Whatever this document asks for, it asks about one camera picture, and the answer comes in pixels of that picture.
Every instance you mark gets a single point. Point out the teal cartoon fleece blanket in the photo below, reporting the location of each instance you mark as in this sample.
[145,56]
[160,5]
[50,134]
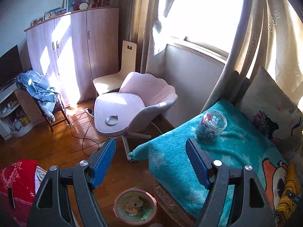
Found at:
[219,168]

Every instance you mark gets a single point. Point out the pink shell swivel chair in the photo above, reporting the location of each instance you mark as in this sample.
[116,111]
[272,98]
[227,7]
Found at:
[125,113]

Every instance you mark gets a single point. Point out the girl print cushion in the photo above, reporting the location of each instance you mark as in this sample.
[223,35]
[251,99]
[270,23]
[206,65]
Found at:
[269,108]

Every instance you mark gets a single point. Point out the pink round bin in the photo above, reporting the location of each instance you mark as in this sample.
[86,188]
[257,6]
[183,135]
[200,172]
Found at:
[135,206]

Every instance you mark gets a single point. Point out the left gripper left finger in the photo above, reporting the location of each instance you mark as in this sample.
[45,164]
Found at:
[100,162]

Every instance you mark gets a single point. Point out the beige curtain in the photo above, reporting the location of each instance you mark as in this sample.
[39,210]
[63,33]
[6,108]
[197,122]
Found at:
[269,34]

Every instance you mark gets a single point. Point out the clear glass jar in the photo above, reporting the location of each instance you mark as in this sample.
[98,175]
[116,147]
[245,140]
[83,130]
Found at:
[212,124]

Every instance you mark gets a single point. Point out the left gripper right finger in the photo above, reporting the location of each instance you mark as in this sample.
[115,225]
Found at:
[201,162]

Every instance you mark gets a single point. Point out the white tv shelf unit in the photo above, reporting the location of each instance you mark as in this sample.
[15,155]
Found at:
[15,122]

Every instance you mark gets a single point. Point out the dark wooden chair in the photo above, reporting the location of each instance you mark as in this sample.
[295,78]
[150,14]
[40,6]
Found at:
[54,113]

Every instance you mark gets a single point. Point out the wooden wardrobe cabinet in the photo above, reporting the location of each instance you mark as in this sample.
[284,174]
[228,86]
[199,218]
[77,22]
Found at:
[73,49]

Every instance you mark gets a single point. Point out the black television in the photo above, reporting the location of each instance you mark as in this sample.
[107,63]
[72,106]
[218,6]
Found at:
[10,66]

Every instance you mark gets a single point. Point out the blue plaid cloth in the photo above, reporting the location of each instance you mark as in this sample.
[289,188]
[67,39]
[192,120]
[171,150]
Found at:
[38,87]

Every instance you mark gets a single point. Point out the red patterned fabric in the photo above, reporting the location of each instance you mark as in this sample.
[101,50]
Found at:
[17,192]

